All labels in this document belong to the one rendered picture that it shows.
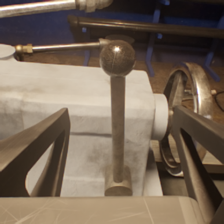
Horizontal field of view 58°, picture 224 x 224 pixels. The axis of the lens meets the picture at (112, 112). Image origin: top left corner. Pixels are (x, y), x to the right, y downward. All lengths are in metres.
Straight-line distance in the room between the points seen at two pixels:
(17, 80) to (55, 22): 3.16
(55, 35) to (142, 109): 3.30
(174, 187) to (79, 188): 0.45
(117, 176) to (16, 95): 0.19
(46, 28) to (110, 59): 3.40
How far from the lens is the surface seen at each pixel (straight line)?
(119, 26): 2.92
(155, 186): 0.49
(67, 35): 3.52
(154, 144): 0.73
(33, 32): 3.65
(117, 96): 0.21
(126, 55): 0.19
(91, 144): 0.34
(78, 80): 0.36
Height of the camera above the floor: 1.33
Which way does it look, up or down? 37 degrees down
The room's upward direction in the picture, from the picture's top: 6 degrees clockwise
